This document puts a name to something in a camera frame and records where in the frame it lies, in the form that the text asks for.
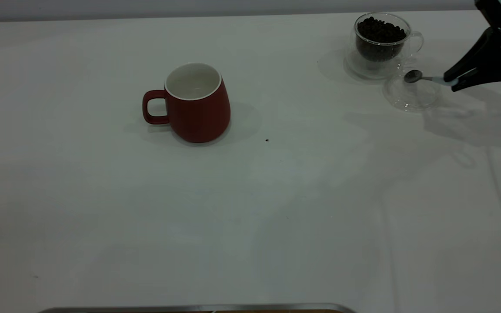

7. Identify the metal spoon light blue handle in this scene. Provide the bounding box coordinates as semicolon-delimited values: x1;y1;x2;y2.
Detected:
404;70;460;86

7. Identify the red ceramic mug white inside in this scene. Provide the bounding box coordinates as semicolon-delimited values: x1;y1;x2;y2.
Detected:
142;63;231;143

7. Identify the heap of coffee beans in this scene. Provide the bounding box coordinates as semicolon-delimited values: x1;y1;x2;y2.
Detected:
357;17;407;61

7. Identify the small clear glass dish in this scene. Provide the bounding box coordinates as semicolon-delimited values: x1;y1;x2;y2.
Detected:
383;71;443;112

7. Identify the clear glass saucer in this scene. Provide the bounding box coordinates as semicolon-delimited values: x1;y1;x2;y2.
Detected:
343;48;412;81

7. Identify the silver metal tray rim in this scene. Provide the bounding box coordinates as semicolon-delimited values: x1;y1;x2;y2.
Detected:
37;303;357;313

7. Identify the clear glass cup with handle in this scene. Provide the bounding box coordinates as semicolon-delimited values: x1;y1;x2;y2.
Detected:
354;12;424;64

